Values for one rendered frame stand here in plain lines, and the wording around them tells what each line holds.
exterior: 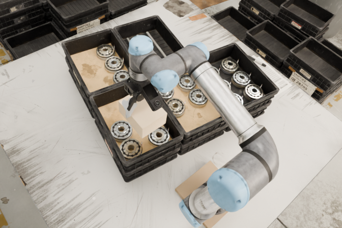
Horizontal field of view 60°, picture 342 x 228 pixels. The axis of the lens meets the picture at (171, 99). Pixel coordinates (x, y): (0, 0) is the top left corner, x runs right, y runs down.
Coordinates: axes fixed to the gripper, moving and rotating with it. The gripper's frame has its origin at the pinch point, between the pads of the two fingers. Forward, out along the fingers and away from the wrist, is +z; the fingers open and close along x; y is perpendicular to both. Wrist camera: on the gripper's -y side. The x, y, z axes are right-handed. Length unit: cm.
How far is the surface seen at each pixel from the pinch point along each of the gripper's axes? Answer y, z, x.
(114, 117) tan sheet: 18.9, 27.3, 2.3
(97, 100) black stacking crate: 28.8, 21.0, 5.3
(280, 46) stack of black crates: 21, 73, -167
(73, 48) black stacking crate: 68, 23, -3
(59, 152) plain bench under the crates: 25, 40, 31
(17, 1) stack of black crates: 167, 53, -6
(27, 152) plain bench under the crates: 34, 40, 43
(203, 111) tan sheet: -4.6, 27.5, -36.8
